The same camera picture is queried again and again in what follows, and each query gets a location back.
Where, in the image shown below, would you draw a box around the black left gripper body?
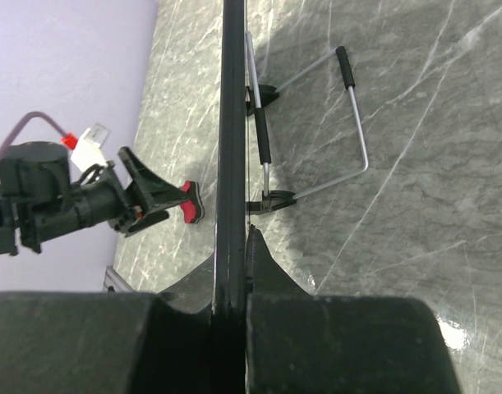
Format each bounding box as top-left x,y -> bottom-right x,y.
0,141 -> 138,254

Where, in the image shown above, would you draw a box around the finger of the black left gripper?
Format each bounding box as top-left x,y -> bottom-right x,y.
121,210 -> 169,237
118,147 -> 189,205

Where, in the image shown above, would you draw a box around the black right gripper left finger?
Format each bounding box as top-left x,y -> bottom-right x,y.
0,259 -> 214,393

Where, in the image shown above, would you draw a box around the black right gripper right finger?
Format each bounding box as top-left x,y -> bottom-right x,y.
246,227 -> 460,393

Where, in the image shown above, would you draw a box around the red black whiteboard eraser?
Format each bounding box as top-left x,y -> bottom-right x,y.
180,181 -> 205,224

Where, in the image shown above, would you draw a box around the white whiteboard black frame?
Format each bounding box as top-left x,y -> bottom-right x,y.
211,1 -> 246,393

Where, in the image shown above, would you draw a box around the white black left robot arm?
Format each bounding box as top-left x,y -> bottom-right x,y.
0,142 -> 190,255

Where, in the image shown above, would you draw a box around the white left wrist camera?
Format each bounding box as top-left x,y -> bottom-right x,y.
61,123 -> 110,172

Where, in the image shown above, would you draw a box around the aluminium table edge rail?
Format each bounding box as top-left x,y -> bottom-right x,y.
103,266 -> 134,292

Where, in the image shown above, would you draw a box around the silver wire whiteboard stand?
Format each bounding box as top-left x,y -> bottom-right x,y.
244,31 -> 370,217

